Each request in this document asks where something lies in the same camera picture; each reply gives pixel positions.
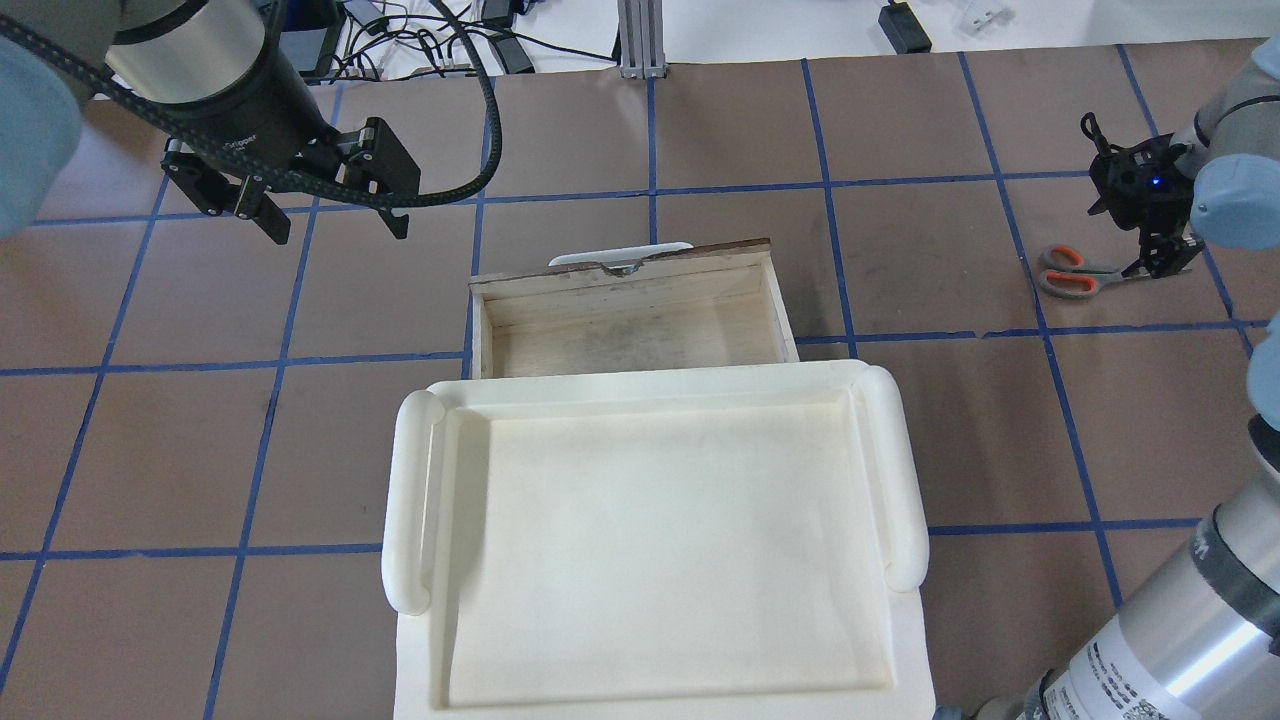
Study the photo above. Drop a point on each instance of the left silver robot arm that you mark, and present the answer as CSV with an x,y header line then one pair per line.
x,y
210,75

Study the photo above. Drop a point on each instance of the white drawer handle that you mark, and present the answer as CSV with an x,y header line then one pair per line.
x,y
619,259

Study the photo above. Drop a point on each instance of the black power adapter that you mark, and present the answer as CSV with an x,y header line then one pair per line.
x,y
903,29

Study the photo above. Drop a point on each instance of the clear plastic parts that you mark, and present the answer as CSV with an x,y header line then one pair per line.
x,y
977,15

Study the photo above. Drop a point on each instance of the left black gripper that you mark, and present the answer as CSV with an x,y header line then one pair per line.
x,y
243,118

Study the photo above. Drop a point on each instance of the aluminium frame post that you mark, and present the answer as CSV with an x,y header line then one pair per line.
x,y
640,32

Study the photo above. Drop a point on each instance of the white foam tray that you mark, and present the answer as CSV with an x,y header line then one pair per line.
x,y
740,542

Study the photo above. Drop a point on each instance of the orange grey scissors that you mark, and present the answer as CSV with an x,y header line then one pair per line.
x,y
1067,274

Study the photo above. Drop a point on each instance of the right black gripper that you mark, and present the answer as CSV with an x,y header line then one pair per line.
x,y
1163,170

